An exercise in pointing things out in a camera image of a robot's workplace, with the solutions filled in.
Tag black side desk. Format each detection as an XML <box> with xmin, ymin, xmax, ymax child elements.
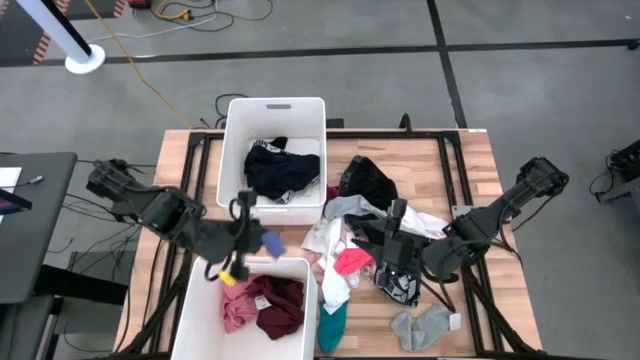
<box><xmin>0</xmin><ymin>151</ymin><xmax>79</xmax><ymax>306</ymax></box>

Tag white floor cable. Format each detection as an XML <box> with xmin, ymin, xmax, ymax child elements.
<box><xmin>87</xmin><ymin>12</ymin><xmax>220</xmax><ymax>45</ymax></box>

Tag navy Puma underwear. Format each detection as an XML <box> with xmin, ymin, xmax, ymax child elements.
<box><xmin>243</xmin><ymin>138</ymin><xmax>322</xmax><ymax>205</ymax></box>

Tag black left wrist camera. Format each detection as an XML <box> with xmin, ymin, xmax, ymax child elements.
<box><xmin>231</xmin><ymin>189</ymin><xmax>260</xmax><ymax>222</ymax></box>

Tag laptop computer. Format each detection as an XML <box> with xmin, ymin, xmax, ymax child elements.
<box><xmin>0</xmin><ymin>188</ymin><xmax>33</xmax><ymax>215</ymax></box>

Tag black mat hazard stripes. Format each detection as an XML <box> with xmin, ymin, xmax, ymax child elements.
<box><xmin>0</xmin><ymin>0</ymin><xmax>71</xmax><ymax>67</ymax></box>

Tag black floor cable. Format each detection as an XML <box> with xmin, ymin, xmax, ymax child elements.
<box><xmin>162</xmin><ymin>0</ymin><xmax>275</xmax><ymax>34</ymax></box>

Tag yellow floor cable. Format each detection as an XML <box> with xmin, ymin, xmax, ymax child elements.
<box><xmin>82</xmin><ymin>0</ymin><xmax>195</xmax><ymax>130</ymax></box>

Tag periwinkle blue garment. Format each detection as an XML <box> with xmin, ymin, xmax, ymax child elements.
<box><xmin>259</xmin><ymin>229</ymin><xmax>288</xmax><ymax>260</ymax></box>

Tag bright red garment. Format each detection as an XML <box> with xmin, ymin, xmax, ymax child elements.
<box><xmin>333</xmin><ymin>247</ymin><xmax>376</xmax><ymax>276</ymax></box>

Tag white terry cloth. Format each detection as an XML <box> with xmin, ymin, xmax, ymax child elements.
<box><xmin>320</xmin><ymin>249</ymin><xmax>362</xmax><ymax>315</ymax></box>

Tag black white Puma underwear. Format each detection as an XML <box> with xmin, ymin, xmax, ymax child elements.
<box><xmin>372</xmin><ymin>263</ymin><xmax>422</xmax><ymax>308</ymax></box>

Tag teal garment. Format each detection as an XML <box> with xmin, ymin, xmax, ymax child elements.
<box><xmin>317</xmin><ymin>301</ymin><xmax>349</xmax><ymax>354</ymax></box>

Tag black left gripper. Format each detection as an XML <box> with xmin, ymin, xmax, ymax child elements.
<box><xmin>199</xmin><ymin>219</ymin><xmax>267</xmax><ymax>266</ymax></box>

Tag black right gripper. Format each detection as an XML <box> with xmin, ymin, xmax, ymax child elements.
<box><xmin>351</xmin><ymin>229</ymin><xmax>431</xmax><ymax>281</ymax></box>

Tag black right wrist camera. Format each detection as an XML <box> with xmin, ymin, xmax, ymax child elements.
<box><xmin>386</xmin><ymin>198</ymin><xmax>410</xmax><ymax>232</ymax></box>

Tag plain white garment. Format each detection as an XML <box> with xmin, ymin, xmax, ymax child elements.
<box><xmin>397</xmin><ymin>203</ymin><xmax>450</xmax><ymax>240</ymax></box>

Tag white perforated plastic bin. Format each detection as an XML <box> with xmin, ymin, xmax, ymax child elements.
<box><xmin>215</xmin><ymin>96</ymin><xmax>328</xmax><ymax>227</ymax></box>
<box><xmin>171</xmin><ymin>257</ymin><xmax>320</xmax><ymax>360</ymax></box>

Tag white paper sheet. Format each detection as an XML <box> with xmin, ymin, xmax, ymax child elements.
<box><xmin>0</xmin><ymin>166</ymin><xmax>24</xmax><ymax>190</ymax></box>

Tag white black tower pole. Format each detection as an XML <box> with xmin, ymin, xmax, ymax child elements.
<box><xmin>14</xmin><ymin>0</ymin><xmax>107</xmax><ymax>75</ymax></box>

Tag grey socks with tag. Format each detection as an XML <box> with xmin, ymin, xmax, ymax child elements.
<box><xmin>389</xmin><ymin>303</ymin><xmax>462</xmax><ymax>352</ymax></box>

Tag maroon garment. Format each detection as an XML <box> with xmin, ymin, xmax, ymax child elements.
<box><xmin>247</xmin><ymin>273</ymin><xmax>306</xmax><ymax>341</ymax></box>

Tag black floor equipment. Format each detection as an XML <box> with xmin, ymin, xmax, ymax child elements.
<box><xmin>588</xmin><ymin>138</ymin><xmax>640</xmax><ymax>205</ymax></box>

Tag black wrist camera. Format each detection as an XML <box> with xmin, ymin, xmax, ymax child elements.
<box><xmin>231</xmin><ymin>189</ymin><xmax>260</xmax><ymax>222</ymax></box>
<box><xmin>386</xmin><ymin>198</ymin><xmax>410</xmax><ymax>232</ymax></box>

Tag light grey garment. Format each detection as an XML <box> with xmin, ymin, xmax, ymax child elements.
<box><xmin>323</xmin><ymin>193</ymin><xmax>389</xmax><ymax>221</ymax></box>

